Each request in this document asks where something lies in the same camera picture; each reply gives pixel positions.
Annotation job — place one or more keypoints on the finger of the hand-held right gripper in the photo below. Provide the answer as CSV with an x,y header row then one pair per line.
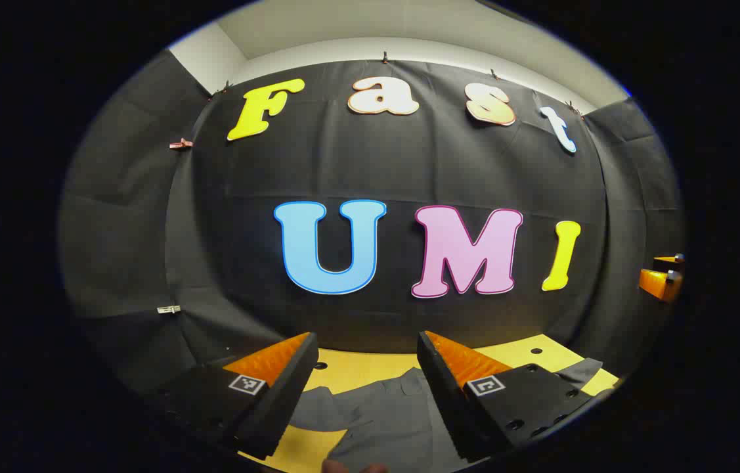
x,y
658,284
666,263

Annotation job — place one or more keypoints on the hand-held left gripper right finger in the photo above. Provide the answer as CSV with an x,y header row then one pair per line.
x,y
438,394

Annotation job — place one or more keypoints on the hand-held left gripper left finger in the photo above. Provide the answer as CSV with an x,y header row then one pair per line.
x,y
291,387

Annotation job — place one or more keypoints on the grey collared shirt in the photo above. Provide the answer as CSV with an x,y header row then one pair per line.
x,y
383,420

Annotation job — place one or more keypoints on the silver backdrop clip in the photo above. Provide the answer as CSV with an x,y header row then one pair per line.
x,y
168,309

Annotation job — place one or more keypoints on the black backdrop cloth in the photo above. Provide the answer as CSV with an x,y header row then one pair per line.
x,y
409,164

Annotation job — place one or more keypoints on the copper backdrop clip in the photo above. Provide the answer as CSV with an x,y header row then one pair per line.
x,y
180,144

